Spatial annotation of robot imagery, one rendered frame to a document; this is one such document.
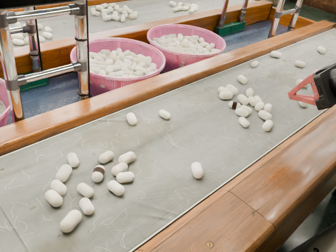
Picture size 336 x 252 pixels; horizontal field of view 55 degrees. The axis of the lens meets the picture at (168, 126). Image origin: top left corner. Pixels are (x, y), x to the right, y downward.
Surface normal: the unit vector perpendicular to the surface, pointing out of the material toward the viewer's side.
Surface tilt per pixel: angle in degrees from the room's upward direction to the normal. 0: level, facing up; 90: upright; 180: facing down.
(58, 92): 0
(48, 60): 90
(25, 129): 0
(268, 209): 0
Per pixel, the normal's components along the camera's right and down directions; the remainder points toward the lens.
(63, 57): 0.69, 0.49
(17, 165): 0.11, -0.80
